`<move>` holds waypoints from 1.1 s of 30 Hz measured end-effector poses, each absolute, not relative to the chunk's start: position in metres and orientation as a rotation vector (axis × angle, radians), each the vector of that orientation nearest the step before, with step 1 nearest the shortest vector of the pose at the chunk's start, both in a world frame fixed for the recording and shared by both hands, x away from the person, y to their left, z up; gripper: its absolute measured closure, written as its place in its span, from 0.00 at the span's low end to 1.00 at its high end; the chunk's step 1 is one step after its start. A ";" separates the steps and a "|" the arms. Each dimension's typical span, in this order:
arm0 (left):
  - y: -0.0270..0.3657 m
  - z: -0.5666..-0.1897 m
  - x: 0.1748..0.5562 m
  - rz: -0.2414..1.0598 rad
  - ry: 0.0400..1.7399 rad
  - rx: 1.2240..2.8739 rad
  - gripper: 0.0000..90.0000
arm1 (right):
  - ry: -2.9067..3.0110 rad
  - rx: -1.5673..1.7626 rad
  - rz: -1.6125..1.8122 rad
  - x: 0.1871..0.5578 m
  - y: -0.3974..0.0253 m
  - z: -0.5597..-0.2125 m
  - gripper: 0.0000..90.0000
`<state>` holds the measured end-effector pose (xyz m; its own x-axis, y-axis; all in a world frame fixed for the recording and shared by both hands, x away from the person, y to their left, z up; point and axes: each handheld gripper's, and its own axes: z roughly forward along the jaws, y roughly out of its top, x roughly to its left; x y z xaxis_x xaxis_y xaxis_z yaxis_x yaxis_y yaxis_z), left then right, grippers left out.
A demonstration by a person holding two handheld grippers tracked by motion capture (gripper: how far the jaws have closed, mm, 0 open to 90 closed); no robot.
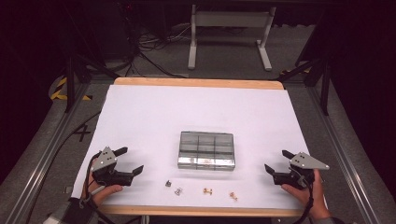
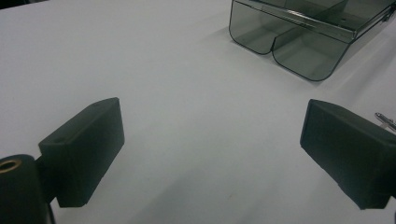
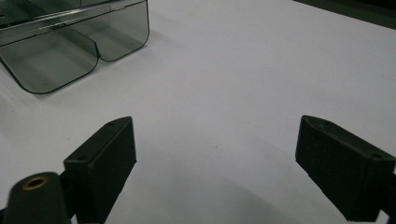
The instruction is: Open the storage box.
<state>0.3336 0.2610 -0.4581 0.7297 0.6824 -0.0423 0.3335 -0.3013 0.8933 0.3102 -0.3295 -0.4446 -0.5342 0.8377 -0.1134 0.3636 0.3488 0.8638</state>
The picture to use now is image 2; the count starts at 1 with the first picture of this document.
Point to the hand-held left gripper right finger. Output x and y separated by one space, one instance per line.
351 155

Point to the gold metal hooks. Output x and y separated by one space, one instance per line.
386 120

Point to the clear grey plastic compartment box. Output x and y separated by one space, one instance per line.
308 53

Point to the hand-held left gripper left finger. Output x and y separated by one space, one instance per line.
84 149

